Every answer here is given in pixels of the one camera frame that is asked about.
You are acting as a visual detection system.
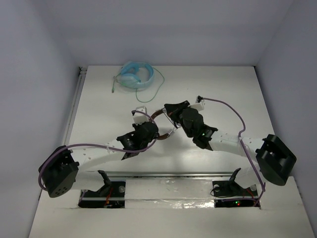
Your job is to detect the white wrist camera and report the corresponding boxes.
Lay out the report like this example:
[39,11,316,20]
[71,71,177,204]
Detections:
[132,106,149,125]
[189,96,205,112]

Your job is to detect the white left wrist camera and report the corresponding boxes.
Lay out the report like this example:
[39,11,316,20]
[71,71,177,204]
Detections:
[132,106,149,125]

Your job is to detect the blue headphones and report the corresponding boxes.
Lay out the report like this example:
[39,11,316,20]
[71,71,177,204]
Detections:
[117,61,155,89]

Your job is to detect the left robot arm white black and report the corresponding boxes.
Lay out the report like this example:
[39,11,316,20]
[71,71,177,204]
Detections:
[38,121,159,198]

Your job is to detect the green headphone cable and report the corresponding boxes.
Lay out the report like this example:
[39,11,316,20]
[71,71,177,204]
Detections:
[111,69,165,103]

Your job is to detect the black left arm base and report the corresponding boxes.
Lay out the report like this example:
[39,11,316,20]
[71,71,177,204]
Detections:
[78,170,126,209]

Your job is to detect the aluminium table frame rail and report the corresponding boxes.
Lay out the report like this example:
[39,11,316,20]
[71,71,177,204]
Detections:
[57,67,88,148]

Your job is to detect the brown silver headphones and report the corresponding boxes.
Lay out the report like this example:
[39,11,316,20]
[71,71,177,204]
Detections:
[151,108,180,140]

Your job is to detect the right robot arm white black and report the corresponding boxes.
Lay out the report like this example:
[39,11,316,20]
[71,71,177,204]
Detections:
[164,101,297,195]

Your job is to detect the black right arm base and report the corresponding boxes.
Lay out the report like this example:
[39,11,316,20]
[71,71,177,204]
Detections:
[210,168,260,208]

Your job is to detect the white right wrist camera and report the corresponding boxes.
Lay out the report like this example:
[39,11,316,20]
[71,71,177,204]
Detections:
[189,96,205,112]

